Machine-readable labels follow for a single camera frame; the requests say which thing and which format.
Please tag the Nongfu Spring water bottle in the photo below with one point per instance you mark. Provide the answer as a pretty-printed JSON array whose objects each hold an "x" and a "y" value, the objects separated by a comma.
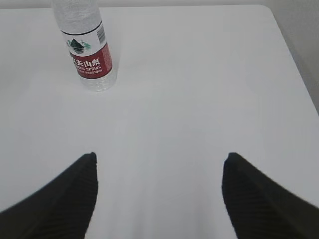
[{"x": 81, "y": 25}]

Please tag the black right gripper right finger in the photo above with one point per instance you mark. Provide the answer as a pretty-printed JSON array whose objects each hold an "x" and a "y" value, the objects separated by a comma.
[{"x": 259, "y": 208}]

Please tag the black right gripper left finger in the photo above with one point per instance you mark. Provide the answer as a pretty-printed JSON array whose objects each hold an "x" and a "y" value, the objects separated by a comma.
[{"x": 62, "y": 209}]

